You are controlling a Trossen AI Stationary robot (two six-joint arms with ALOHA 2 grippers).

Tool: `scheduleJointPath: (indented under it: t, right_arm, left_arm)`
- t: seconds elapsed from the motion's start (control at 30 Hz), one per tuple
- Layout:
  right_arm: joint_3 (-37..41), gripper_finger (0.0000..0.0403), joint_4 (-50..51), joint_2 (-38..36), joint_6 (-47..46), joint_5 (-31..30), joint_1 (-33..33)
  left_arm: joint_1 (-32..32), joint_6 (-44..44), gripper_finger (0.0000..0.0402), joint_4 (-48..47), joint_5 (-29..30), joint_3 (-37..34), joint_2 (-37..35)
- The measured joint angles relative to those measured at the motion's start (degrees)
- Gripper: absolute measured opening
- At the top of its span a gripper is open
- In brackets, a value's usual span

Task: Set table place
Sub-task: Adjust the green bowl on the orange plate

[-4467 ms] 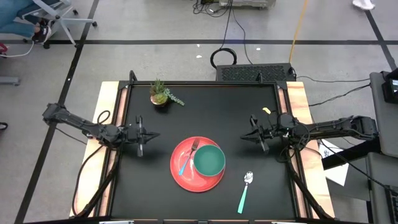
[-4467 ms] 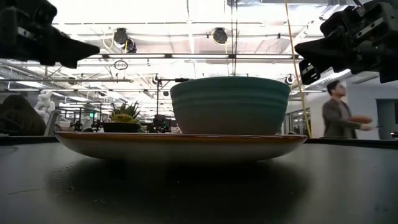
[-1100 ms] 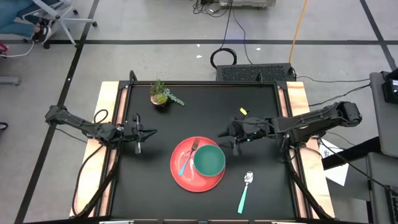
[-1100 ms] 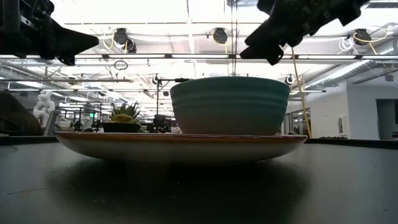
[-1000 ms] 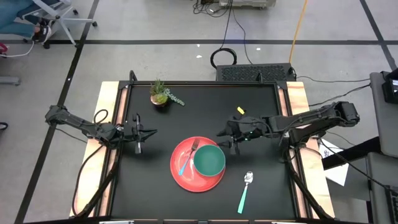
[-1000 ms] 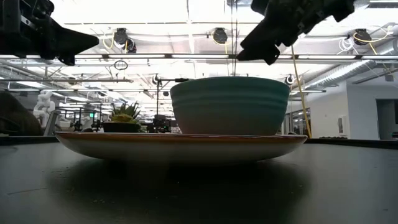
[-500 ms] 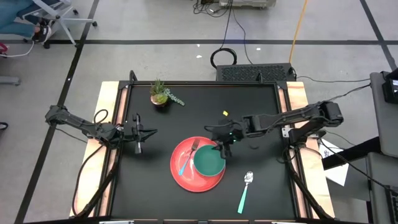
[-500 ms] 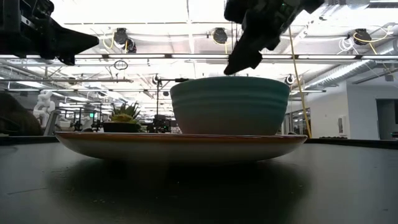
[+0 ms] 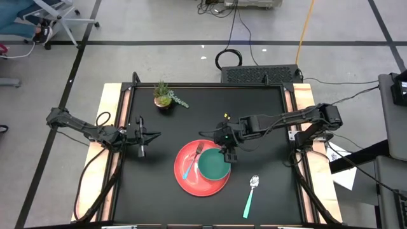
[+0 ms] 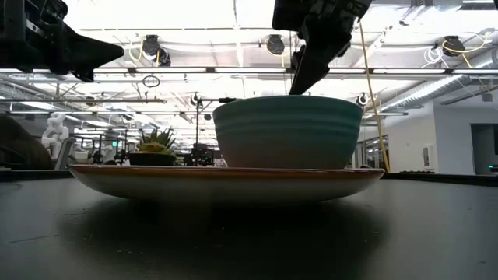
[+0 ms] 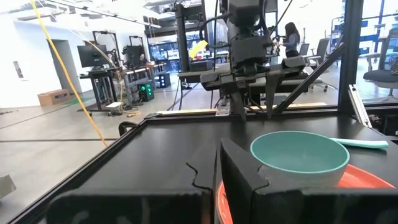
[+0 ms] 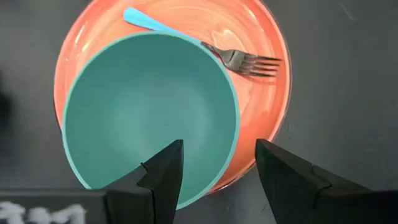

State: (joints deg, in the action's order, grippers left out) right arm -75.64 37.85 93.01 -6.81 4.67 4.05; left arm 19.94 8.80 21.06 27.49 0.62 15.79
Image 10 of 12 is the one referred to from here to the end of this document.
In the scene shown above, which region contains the person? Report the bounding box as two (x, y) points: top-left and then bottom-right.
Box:
(0, 114), (55, 171)

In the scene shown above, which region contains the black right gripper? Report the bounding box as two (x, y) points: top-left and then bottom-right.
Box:
(272, 0), (374, 96)

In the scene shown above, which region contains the yellow hanging cable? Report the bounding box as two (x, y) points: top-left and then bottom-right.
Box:
(357, 21), (391, 173)

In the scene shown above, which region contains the potted succulent plant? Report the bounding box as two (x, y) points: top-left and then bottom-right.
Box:
(128, 127), (178, 167)

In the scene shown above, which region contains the red round plate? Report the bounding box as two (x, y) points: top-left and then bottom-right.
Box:
(68, 163), (386, 204)

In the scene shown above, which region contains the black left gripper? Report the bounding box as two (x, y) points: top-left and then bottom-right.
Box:
(0, 0), (125, 83)

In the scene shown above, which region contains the white robot figure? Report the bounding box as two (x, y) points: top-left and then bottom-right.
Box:
(40, 112), (69, 161)

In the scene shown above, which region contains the grey chair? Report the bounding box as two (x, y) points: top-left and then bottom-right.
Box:
(54, 136), (77, 170)

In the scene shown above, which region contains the black boom stand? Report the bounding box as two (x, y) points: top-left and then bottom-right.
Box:
(189, 96), (239, 167)

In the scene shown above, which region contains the teal ceramic bowl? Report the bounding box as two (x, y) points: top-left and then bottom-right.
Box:
(212, 95), (364, 170)

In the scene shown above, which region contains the black hanging cable loop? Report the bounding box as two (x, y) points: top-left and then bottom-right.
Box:
(141, 74), (162, 89)

